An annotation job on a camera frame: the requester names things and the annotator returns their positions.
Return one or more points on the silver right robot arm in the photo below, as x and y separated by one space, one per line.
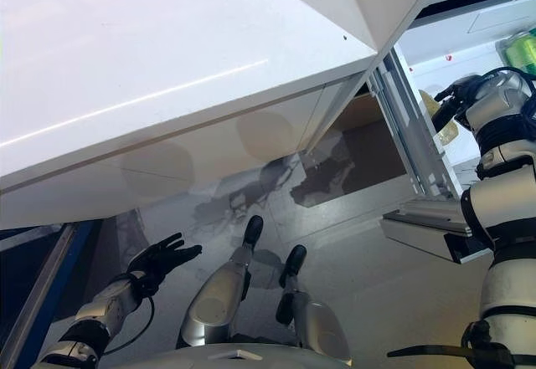
506 218

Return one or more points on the silver left robot leg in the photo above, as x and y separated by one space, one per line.
218 293

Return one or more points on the silver right robot leg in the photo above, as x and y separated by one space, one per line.
318 323

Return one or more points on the light green drink can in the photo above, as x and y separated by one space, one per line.
521 51

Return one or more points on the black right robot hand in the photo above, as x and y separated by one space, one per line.
460 93

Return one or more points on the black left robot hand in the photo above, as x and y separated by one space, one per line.
161 258

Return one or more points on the white counter cabinet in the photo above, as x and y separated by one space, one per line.
167 72

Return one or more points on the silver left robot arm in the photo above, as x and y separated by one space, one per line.
104 306

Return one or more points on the silver robot torso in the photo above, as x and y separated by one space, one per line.
234 356

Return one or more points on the yellow drink bottle white cap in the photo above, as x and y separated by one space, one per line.
429 101

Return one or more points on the blue framed dark panel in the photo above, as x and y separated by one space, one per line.
71 268

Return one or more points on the white fridge drawer steel front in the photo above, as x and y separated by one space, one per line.
419 168

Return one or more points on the silver robot leg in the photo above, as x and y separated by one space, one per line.
218 293
318 323

